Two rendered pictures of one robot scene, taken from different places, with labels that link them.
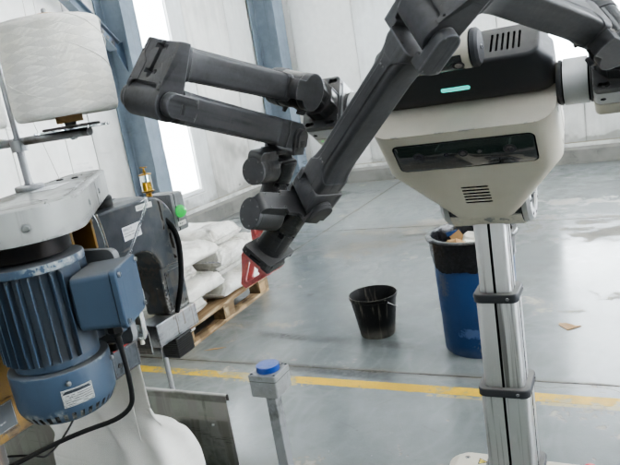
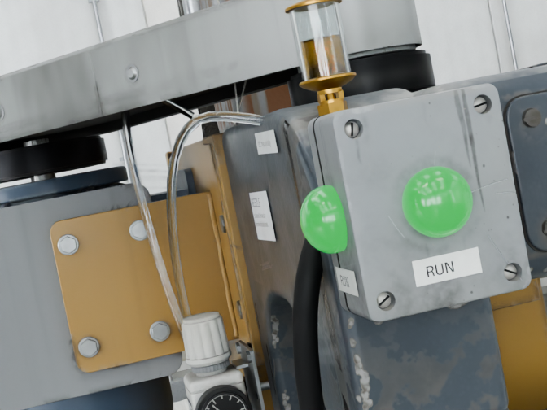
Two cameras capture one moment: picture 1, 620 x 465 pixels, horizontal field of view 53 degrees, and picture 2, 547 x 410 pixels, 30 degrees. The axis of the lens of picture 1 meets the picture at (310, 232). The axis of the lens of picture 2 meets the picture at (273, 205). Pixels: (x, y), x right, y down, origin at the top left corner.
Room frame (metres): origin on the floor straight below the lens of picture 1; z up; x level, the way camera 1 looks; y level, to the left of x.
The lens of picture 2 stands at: (1.77, -0.01, 1.32)
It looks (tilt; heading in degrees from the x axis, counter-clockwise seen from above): 3 degrees down; 141
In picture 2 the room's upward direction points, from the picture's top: 11 degrees counter-clockwise
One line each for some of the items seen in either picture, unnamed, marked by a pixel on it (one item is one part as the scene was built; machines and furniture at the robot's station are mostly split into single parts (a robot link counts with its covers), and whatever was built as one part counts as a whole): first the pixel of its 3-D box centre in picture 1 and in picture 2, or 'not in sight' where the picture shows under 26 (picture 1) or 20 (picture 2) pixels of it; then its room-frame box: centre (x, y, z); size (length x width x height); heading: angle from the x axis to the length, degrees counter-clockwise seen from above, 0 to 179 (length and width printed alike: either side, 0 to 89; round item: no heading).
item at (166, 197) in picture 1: (166, 211); (416, 201); (1.46, 0.32, 1.29); 0.08 x 0.05 x 0.09; 62
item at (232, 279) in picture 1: (225, 278); not in sight; (4.68, 0.70, 0.20); 0.67 x 0.43 x 0.15; 152
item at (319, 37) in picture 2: (146, 183); (320, 42); (1.40, 0.34, 1.37); 0.03 x 0.02 x 0.03; 62
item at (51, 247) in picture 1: (29, 247); (40, 163); (0.93, 0.42, 1.35); 0.12 x 0.12 x 0.04
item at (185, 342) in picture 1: (181, 339); not in sight; (1.41, 0.34, 0.98); 0.09 x 0.05 x 0.05; 152
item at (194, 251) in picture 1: (169, 257); not in sight; (4.14, 0.97, 0.56); 0.66 x 0.42 x 0.15; 152
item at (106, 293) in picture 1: (111, 299); not in sight; (0.93, 0.32, 1.25); 0.10 x 0.08 x 0.12; 177
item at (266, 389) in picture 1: (269, 379); not in sight; (1.49, 0.16, 0.81); 0.08 x 0.08 x 0.06; 62
